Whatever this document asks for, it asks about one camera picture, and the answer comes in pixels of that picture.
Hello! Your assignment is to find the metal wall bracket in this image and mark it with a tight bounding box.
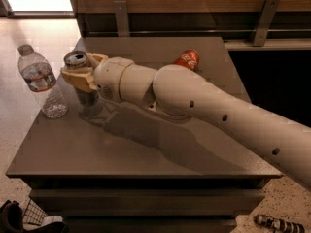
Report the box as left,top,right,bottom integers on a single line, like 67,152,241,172
252,0,281,47
114,0,130,37

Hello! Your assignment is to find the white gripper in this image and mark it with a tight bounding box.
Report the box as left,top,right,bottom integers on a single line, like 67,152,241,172
60,53,133,103

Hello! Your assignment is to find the clear plastic water bottle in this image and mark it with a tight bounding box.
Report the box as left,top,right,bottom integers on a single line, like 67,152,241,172
17,45,68,119

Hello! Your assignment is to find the black white striped object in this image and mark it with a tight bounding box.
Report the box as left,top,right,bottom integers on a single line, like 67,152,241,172
254,215,309,233

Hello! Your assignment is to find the silver redbull can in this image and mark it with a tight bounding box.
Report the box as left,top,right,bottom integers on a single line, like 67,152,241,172
61,51,99,107

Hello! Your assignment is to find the left metal wall bracket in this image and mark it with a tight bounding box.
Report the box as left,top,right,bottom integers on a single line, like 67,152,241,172
114,0,130,37

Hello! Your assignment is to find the grey cabinet with drawers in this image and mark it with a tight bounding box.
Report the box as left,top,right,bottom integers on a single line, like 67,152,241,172
5,36,284,233

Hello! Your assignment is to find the black shoe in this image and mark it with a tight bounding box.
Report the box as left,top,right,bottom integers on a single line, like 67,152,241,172
0,200,70,233

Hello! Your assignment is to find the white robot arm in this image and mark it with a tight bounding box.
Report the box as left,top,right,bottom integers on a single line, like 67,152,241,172
61,51,311,187

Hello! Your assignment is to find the right metal wall bracket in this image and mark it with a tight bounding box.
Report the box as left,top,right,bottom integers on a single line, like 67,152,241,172
252,0,281,47

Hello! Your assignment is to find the red coca-cola can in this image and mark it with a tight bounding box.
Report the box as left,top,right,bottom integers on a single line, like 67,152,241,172
174,50,199,70

